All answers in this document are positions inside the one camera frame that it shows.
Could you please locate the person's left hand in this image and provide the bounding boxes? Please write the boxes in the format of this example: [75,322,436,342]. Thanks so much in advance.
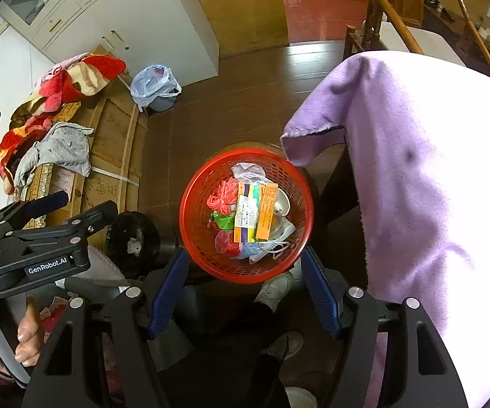
[0,297,44,381]

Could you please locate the purple table cloth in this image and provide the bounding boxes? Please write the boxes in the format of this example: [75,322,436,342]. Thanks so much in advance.
[280,51,490,408]

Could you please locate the white plastic bag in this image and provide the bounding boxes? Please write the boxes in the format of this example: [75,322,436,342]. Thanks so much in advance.
[231,162,267,184]

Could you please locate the white shoe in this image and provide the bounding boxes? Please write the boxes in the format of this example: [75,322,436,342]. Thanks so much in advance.
[261,330,305,361]
[254,271,294,312]

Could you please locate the red plastic basket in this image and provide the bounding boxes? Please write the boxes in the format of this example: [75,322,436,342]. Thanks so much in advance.
[180,149,314,285]

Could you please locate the wooden chair with white cushion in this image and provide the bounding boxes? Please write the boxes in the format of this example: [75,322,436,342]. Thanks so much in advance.
[343,0,490,83]

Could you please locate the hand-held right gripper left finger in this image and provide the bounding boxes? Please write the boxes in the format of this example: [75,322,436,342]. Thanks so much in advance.
[21,247,190,408]

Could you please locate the black round container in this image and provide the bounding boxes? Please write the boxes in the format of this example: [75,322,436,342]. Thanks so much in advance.
[106,211,163,279]

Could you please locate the bin with plastic bag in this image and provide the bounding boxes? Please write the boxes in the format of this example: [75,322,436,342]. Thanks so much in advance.
[130,65,183,113]

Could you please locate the white cup face mask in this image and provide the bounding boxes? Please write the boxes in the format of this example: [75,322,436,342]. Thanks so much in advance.
[271,187,297,241]

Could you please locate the round wooden stool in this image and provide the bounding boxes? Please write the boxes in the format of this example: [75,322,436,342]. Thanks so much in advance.
[215,141,290,160]

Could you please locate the person's dark pants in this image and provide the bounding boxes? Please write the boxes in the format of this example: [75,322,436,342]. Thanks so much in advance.
[173,283,290,408]

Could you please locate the red plastic cup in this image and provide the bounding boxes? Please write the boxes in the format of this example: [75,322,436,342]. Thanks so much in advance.
[214,229,242,258]

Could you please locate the pink plastic net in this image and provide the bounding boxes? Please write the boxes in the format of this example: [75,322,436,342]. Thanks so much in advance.
[207,177,241,215]

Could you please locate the blue face mask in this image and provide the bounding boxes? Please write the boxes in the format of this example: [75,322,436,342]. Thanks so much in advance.
[239,240,290,264]

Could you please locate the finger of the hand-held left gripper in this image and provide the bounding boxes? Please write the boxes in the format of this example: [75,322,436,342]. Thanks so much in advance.
[0,191,69,239]
[4,201,119,249]

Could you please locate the large cardboard box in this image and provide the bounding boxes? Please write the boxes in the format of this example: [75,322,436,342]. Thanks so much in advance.
[24,45,150,230]

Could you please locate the white cabinet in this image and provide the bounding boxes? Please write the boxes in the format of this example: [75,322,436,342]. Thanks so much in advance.
[0,0,220,88]

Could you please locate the striped yellow purple packet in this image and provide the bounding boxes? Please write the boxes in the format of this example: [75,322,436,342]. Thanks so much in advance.
[233,181,263,243]

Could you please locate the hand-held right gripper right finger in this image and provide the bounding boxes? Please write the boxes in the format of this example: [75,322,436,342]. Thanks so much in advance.
[300,245,469,408]

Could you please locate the grey cloth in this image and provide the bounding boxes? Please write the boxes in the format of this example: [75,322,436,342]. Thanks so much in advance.
[14,122,95,188]

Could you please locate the orange packet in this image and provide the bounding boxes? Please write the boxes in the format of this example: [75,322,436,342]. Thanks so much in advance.
[254,183,280,241]

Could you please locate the green wrapper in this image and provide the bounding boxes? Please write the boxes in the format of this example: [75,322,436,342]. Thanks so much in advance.
[211,211,236,232]

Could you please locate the red floral blanket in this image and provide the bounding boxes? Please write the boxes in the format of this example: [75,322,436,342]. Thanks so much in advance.
[0,53,127,196]

